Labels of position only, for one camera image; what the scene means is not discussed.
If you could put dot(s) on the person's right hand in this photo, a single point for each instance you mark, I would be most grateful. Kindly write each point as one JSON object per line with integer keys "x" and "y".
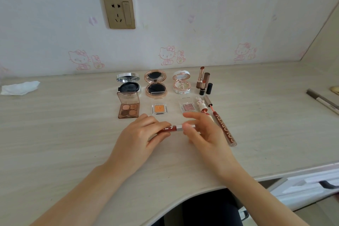
{"x": 214, "y": 149}

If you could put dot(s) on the person's left hand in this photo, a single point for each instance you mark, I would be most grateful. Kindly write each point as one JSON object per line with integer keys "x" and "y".
{"x": 132, "y": 146}

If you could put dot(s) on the brown eyeshadow quad palette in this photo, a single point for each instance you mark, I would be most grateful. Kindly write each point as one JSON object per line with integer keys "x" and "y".
{"x": 128, "y": 109}

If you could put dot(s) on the red lip gloss tube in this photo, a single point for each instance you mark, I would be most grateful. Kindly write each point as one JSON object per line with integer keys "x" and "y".
{"x": 174, "y": 128}

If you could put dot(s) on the orange single eyeshadow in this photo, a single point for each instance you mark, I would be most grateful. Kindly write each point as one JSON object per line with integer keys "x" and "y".
{"x": 159, "y": 108}

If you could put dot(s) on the pink glitter single eyeshadow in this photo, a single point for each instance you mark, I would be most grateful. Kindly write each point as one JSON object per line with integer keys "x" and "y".
{"x": 188, "y": 107}

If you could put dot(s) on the small black case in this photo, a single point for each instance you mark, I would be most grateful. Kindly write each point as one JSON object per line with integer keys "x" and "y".
{"x": 202, "y": 90}

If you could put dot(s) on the silver round cushion compact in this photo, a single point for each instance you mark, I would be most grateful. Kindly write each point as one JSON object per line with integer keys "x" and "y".
{"x": 129, "y": 86}

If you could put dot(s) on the black lipstick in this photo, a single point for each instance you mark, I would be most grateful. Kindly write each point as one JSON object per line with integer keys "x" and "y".
{"x": 209, "y": 89}

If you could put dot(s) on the rose gold floral compact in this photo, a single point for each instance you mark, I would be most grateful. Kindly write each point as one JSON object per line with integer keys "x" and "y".
{"x": 156, "y": 88}

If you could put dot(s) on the white round blush compact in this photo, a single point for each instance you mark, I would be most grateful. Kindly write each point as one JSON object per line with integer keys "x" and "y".
{"x": 182, "y": 86}

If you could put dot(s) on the brown lipstick cap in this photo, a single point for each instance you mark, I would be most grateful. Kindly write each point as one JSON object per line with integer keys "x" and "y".
{"x": 206, "y": 77}

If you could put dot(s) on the rose gold brown lipstick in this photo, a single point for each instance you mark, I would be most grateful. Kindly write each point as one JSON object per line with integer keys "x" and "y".
{"x": 200, "y": 77}

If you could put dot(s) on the grey eyebrow pencil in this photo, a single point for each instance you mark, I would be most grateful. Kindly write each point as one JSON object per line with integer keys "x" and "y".
{"x": 311, "y": 92}

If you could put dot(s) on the white grey eyeliner pen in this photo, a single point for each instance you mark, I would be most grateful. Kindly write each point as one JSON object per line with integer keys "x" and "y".
{"x": 327, "y": 104}

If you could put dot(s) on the medium fluffy makeup brush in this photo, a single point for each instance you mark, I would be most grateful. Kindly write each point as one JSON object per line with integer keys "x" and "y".
{"x": 335, "y": 89}

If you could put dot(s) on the person's right forearm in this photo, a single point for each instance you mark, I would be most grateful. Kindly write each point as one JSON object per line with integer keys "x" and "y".
{"x": 262, "y": 202}

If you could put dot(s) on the person's left forearm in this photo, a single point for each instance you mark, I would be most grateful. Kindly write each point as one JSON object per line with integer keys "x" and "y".
{"x": 79, "y": 199}

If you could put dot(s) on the person's black trousers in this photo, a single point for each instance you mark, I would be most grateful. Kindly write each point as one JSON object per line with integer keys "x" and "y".
{"x": 209, "y": 210}

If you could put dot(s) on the crumpled white tissue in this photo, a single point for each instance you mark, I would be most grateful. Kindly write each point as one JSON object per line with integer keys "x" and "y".
{"x": 19, "y": 88}

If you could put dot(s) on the light wooden side panel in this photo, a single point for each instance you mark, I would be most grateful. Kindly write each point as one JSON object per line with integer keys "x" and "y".
{"x": 323, "y": 48}

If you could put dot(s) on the gold wall socket plate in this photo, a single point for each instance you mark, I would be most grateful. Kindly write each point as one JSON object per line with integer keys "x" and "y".
{"x": 119, "y": 12}

